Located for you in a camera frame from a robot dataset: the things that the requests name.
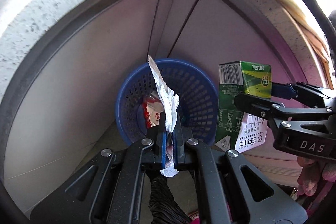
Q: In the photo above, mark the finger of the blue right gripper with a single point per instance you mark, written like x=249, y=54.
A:
x=265, y=108
x=296, y=92

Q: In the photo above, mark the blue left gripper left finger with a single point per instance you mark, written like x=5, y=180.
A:
x=162, y=141

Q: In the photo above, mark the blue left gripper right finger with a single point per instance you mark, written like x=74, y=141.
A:
x=179, y=144

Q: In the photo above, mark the red white snack wrapper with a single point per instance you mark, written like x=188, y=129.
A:
x=152, y=108

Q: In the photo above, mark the silver foil wrapper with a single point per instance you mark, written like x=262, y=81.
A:
x=170, y=102

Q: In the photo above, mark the green drink carton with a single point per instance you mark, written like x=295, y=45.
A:
x=235, y=129

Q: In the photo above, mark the blue plastic trash basket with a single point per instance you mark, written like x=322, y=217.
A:
x=198, y=100

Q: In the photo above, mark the gloved right hand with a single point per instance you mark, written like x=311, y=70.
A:
x=313, y=171

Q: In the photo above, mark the grey cabinet door right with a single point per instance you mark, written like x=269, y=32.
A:
x=215, y=34

